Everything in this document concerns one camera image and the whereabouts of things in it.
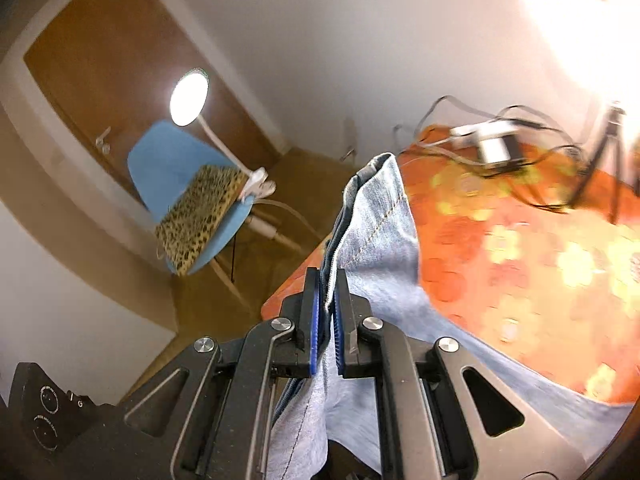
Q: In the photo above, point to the leopard print cushion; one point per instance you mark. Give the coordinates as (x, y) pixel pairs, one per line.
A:
(200, 215)

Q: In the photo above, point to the blue chair with wooden legs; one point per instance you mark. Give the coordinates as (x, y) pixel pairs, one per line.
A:
(165, 160)

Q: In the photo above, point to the black tripod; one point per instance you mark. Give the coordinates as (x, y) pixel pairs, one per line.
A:
(607, 150)

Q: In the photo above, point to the metal door stop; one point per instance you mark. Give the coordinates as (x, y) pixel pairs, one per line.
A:
(348, 152)

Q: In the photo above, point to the white clip lamp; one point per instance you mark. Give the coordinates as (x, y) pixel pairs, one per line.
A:
(189, 97)

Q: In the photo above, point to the blue denim pants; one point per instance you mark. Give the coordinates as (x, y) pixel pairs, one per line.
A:
(380, 240)

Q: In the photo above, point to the white box device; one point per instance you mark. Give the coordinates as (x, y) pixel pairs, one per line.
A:
(492, 145)

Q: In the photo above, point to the brown wooden door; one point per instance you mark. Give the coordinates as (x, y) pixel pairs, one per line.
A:
(115, 45)

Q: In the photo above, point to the orange floral tablecloth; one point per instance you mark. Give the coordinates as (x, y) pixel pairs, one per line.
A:
(500, 270)

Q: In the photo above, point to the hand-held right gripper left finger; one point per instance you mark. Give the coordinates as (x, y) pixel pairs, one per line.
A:
(314, 340)

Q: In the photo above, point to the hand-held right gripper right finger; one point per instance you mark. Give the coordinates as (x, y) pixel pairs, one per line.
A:
(340, 340)

